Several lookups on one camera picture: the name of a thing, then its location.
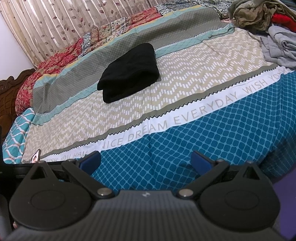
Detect black pants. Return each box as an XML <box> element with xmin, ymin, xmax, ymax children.
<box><xmin>97</xmin><ymin>43</ymin><xmax>159</xmax><ymax>103</ymax></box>

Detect smartphone on bed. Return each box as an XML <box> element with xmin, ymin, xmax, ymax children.
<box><xmin>31</xmin><ymin>149</ymin><xmax>41</xmax><ymax>163</ymax></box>

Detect teal patterned pillow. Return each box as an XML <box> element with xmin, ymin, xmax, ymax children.
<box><xmin>3</xmin><ymin>108</ymin><xmax>35</xmax><ymax>164</ymax></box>

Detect red floral quilt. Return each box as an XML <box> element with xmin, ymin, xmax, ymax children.
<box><xmin>15</xmin><ymin>7</ymin><xmax>161</xmax><ymax>115</ymax></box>

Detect patterned bedsheet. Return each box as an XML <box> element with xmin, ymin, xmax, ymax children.
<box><xmin>20</xmin><ymin>6</ymin><xmax>295</xmax><ymax>190</ymax></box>

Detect carved wooden headboard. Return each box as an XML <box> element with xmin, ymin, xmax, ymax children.
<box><xmin>0</xmin><ymin>68</ymin><xmax>35</xmax><ymax>143</ymax></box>

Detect grey sweatshirt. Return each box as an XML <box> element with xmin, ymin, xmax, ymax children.
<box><xmin>261</xmin><ymin>25</ymin><xmax>296</xmax><ymax>69</ymax></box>

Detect leaf pattern curtain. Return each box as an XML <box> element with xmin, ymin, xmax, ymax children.
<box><xmin>1</xmin><ymin>1</ymin><xmax>163</xmax><ymax>67</ymax></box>

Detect olive crumpled garment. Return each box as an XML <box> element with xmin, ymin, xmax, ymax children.
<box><xmin>228</xmin><ymin>1</ymin><xmax>295</xmax><ymax>32</ymax></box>

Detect blue white floral blanket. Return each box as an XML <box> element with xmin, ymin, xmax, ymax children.
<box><xmin>156</xmin><ymin>0</ymin><xmax>233</xmax><ymax>20</ymax></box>

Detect red garment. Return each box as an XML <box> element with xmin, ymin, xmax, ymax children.
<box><xmin>271</xmin><ymin>13</ymin><xmax>296</xmax><ymax>32</ymax></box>

